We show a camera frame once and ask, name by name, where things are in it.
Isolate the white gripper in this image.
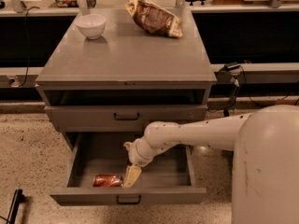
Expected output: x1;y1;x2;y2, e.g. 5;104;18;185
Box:
122;137;157;189

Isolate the red coke can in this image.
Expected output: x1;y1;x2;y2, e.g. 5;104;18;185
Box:
93;174;122;188

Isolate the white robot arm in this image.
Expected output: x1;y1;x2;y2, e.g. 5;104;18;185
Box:
123;105;299;224

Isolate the open grey drawer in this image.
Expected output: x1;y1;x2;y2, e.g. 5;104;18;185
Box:
50;133;206;206

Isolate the closed grey upper drawer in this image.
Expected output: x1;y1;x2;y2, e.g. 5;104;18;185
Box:
45;105;206;133

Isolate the grey drawer cabinet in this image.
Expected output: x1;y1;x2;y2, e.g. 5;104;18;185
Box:
35;7;218;151

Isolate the black floor stand left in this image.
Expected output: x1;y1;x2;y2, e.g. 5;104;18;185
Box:
0;189;25;224

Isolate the black stand with clamp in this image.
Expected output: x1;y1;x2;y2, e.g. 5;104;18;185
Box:
215;62;244;119

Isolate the white bowl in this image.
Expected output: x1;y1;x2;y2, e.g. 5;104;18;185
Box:
75;14;107;39

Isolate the brown chip bag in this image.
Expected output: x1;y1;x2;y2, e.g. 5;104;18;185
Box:
125;0;183;37

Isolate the black cable on left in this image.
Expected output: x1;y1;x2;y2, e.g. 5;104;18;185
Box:
18;7;41;88

